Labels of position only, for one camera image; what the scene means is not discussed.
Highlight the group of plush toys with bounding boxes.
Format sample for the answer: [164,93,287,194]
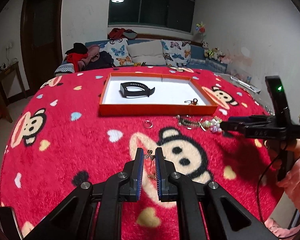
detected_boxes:
[202,42,230,64]

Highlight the person's right hand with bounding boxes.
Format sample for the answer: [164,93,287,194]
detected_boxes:
[264,140,294,188]

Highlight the silver hoop earrings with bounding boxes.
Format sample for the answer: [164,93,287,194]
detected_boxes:
[176,114,203,130]

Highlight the pastel bead bracelet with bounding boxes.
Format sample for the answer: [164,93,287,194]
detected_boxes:
[202,117,224,133]

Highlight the gold heart earrings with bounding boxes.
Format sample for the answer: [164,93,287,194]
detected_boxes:
[144,149,157,180]

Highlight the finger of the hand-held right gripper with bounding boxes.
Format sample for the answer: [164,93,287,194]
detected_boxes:
[220,121,248,132]
[227,115,273,124]

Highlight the black smart band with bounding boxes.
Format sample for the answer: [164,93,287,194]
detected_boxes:
[120,81,156,98]

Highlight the blue sofa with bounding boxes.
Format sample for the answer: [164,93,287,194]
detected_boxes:
[55,39,228,78]

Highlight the black cable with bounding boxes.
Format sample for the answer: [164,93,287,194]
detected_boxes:
[257,145,285,223]

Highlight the white cushion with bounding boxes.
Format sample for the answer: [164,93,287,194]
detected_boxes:
[126,40,167,66]

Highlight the colourful pinwheel toy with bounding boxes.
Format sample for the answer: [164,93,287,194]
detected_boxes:
[195,22,207,42]

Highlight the orange tray box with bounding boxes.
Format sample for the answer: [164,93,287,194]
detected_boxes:
[98,72,218,117]

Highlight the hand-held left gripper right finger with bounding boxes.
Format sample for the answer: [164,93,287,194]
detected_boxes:
[154,147,278,240]

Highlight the butterfly print pillow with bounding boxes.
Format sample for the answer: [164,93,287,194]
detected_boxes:
[161,39,192,67]
[107,38,133,67]

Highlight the pile of clothes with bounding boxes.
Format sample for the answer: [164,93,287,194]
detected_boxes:
[64,42,115,71]

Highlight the red monkey print blanket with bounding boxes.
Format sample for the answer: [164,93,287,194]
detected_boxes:
[0,66,285,240]

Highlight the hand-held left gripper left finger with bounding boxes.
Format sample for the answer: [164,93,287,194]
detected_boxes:
[22,147,144,240]

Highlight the dark wooden door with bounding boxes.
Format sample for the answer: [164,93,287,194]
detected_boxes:
[20,0,66,98]

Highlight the wooden side table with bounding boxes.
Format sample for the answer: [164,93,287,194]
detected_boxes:
[0,61,28,129]

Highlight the dark window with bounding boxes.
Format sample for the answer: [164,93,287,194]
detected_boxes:
[108,0,197,33]

